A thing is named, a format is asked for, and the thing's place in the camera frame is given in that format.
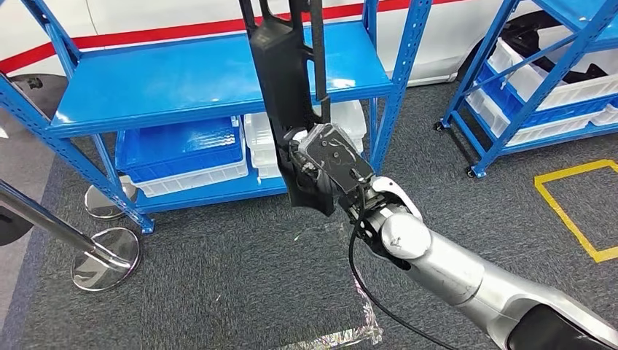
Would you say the black plastic car part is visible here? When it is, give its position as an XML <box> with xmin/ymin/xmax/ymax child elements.
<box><xmin>238</xmin><ymin>0</ymin><xmax>337</xmax><ymax>218</ymax></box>

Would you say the blue metal shelf rack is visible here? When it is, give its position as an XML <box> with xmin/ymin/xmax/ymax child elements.
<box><xmin>0</xmin><ymin>0</ymin><xmax>433</xmax><ymax>236</ymax></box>

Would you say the blue wheeled shelf rack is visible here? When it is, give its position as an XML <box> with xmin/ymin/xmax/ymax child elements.
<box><xmin>434</xmin><ymin>0</ymin><xmax>618</xmax><ymax>179</ymax></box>

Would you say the translucent white plastic bin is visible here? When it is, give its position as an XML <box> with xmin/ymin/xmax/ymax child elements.
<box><xmin>247</xmin><ymin>139</ymin><xmax>364</xmax><ymax>166</ymax></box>
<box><xmin>254</xmin><ymin>161</ymin><xmax>284</xmax><ymax>180</ymax></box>
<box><xmin>243</xmin><ymin>100</ymin><xmax>367</xmax><ymax>147</ymax></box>

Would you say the clear floor tape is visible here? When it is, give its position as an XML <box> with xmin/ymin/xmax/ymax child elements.
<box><xmin>280</xmin><ymin>219</ymin><xmax>386</xmax><ymax>350</ymax></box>

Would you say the white car red stripe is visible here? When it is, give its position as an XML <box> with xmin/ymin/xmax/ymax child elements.
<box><xmin>0</xmin><ymin>0</ymin><xmax>618</xmax><ymax>91</ymax></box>

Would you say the chrome stanchion base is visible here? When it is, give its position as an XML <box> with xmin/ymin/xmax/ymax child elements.
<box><xmin>84</xmin><ymin>175</ymin><xmax>139</xmax><ymax>221</ymax></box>

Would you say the yellow floor tape square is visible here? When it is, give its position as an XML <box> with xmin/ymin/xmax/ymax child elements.
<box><xmin>534</xmin><ymin>159</ymin><xmax>618</xmax><ymax>265</ymax></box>

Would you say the black round floor base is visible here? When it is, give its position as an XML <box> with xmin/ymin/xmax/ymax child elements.
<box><xmin>0</xmin><ymin>207</ymin><xmax>34</xmax><ymax>248</ymax></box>

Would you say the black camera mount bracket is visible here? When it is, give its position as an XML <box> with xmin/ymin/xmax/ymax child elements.
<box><xmin>300</xmin><ymin>126</ymin><xmax>377</xmax><ymax>195</ymax></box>

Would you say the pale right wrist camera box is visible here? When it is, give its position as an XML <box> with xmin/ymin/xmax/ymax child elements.
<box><xmin>297</xmin><ymin>122</ymin><xmax>350</xmax><ymax>149</ymax></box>

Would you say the chrome stanchion post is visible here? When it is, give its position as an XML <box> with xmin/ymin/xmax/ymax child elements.
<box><xmin>0</xmin><ymin>179</ymin><xmax>142</xmax><ymax>293</ymax></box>

